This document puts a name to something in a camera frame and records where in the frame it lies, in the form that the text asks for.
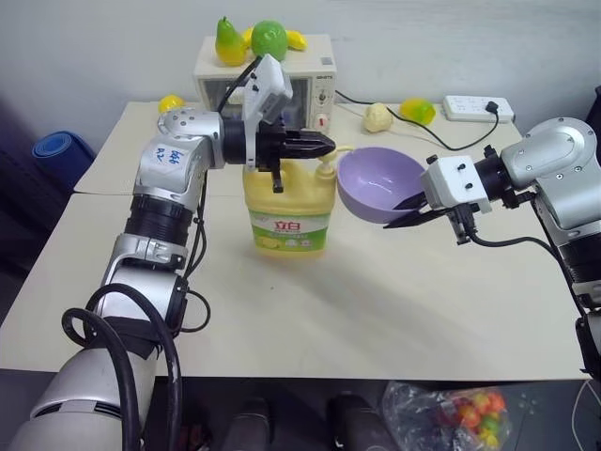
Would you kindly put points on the cream toy cauliflower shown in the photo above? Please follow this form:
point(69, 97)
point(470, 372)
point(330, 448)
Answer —
point(378, 118)

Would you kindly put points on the green toy apple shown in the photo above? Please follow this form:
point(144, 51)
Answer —
point(268, 40)

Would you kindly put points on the yellow green toy mango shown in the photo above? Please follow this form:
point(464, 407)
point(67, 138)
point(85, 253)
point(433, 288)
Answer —
point(418, 110)

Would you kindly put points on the purple plastic bowl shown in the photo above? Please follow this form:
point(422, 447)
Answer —
point(375, 183)

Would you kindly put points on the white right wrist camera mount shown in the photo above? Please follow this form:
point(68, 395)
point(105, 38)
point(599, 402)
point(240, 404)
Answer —
point(451, 183)

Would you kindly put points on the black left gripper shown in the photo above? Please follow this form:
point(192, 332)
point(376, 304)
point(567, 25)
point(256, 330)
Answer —
point(270, 143)

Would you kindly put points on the plastic bag of toy fruits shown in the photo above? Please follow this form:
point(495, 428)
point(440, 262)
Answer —
point(451, 418)

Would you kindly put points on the blue rolled foam mat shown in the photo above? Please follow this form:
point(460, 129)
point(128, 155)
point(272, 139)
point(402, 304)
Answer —
point(61, 152)

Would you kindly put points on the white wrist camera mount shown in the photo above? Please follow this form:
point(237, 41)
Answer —
point(451, 183)
point(267, 89)

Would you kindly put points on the white toaster oven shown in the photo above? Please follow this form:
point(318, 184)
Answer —
point(310, 70)

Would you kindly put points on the green yellow toy pear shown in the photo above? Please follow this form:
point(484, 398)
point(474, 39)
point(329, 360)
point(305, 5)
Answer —
point(227, 44)

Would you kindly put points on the small yellow toy fruit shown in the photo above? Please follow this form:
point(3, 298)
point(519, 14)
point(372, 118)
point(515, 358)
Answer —
point(247, 37)

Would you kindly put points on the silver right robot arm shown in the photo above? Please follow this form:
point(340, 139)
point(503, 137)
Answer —
point(556, 155)

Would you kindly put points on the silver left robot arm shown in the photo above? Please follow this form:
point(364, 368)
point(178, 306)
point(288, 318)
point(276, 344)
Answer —
point(171, 164)

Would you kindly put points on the white power strip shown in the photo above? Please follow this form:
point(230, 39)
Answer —
point(469, 110)

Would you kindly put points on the yellow toy banana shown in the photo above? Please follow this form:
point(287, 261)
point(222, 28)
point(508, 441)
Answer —
point(297, 41)

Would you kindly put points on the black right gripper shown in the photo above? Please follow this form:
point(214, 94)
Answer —
point(462, 223)

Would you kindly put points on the yellow pump detergent bottle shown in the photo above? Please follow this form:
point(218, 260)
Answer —
point(286, 206)

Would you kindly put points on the yellow toy lemon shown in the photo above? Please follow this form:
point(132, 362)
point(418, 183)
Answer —
point(170, 103)

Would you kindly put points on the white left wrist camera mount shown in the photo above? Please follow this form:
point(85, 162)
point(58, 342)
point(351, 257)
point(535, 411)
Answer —
point(267, 89)

